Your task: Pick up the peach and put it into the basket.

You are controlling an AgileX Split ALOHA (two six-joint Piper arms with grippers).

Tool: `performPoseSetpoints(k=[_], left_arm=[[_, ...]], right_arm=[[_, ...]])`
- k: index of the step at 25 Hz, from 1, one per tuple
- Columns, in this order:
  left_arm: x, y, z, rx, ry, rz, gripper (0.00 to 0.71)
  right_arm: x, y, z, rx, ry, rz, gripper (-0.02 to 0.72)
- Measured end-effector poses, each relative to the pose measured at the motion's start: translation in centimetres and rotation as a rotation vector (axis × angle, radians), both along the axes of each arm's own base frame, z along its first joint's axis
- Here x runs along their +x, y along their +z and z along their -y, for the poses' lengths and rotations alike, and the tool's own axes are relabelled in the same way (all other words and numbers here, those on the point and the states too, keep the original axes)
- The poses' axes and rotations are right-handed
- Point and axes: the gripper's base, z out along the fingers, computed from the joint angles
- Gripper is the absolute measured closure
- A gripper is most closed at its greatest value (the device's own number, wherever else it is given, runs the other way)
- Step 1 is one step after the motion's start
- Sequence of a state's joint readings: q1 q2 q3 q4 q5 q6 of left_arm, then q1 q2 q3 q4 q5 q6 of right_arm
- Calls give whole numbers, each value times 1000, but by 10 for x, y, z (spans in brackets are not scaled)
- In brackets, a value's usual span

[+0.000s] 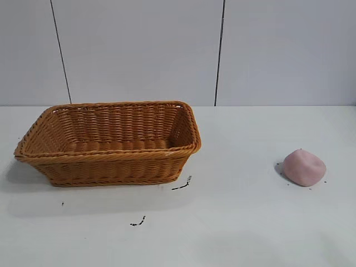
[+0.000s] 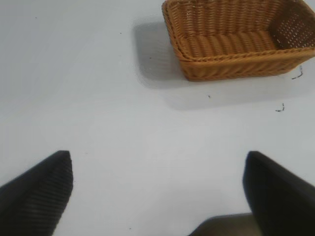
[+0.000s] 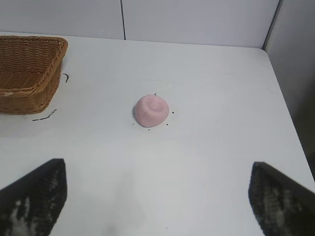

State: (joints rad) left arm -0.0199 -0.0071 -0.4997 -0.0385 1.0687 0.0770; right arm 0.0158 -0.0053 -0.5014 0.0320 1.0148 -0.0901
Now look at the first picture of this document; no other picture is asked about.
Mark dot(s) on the pink peach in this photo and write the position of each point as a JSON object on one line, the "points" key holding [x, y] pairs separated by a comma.
{"points": [[304, 168]]}

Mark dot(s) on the woven brown wicker basket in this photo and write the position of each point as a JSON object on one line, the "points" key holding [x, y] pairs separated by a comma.
{"points": [[111, 167]]}

